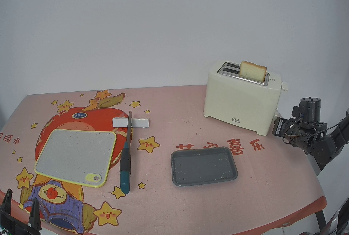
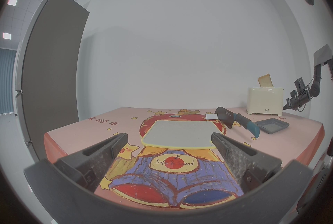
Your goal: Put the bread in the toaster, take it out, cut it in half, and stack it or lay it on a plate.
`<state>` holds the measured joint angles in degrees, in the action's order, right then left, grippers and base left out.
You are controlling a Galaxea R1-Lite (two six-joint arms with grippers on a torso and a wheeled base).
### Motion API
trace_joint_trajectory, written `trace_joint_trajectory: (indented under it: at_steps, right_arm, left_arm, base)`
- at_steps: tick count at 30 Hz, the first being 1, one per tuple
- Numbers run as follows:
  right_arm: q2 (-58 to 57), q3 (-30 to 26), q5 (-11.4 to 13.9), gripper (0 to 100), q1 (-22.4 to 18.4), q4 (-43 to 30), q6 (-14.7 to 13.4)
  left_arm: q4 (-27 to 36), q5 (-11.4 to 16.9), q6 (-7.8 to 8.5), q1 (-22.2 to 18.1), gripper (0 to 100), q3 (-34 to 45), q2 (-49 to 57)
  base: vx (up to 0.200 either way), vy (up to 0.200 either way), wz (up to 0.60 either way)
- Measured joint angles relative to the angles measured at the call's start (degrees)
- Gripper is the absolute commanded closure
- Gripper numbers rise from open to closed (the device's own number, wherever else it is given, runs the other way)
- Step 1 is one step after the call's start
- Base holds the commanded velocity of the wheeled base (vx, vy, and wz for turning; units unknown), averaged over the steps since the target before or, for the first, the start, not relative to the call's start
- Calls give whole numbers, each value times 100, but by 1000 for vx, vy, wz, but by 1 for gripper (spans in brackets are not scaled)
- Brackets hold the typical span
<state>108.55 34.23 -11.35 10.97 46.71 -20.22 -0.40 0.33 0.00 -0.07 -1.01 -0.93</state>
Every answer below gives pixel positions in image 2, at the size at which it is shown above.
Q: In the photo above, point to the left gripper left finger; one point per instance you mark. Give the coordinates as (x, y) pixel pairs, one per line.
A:
(97, 155)

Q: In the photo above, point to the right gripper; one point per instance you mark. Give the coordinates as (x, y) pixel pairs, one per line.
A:
(298, 101)

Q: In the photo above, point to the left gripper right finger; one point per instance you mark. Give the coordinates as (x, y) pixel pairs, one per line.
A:
(239, 156)

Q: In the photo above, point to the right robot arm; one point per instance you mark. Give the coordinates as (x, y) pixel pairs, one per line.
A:
(322, 57)

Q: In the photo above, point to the cream toaster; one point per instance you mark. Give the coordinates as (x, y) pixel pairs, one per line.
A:
(264, 102)

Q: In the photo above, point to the slice of bread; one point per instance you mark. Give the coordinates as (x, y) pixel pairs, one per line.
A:
(266, 80)

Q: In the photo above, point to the dark grey tray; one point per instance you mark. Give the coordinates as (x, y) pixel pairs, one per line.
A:
(272, 126)

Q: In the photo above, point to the white knife rest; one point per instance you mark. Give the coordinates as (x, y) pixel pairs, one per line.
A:
(211, 116)

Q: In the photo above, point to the cutting board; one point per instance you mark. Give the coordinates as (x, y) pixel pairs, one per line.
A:
(182, 133)

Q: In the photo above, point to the blue curtain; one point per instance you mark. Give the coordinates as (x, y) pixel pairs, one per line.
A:
(7, 82)

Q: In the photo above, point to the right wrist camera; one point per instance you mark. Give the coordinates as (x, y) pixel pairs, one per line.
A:
(300, 84)

